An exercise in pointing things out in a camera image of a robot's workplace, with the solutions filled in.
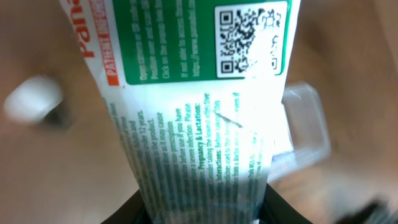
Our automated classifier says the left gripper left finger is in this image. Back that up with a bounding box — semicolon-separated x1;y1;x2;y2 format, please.
101;190;152;224

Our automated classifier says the clear plastic container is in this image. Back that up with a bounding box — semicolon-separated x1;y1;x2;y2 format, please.
268;82;331;182

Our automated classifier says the green white card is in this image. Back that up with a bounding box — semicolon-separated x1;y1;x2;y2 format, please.
61;0;300;223

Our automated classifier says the dark bottle white cap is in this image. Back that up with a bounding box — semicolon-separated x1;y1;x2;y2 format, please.
3;75;72;128

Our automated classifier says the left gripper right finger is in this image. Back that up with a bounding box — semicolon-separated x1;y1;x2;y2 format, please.
259;184;312;224

